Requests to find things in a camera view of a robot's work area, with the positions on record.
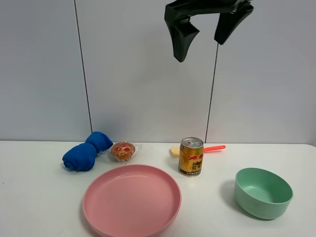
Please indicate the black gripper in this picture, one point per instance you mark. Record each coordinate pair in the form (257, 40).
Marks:
(232, 13)

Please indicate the blue towel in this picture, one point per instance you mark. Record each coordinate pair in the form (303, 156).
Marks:
(81, 158)

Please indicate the gold energy drink can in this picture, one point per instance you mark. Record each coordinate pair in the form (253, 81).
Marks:
(191, 156)

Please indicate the wrapped muffin with red topping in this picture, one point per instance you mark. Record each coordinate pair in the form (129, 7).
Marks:
(122, 152)

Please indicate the green plastic bowl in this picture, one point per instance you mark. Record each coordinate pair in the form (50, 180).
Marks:
(262, 193)

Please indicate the pink plastic plate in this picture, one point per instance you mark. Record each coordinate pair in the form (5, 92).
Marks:
(132, 201)

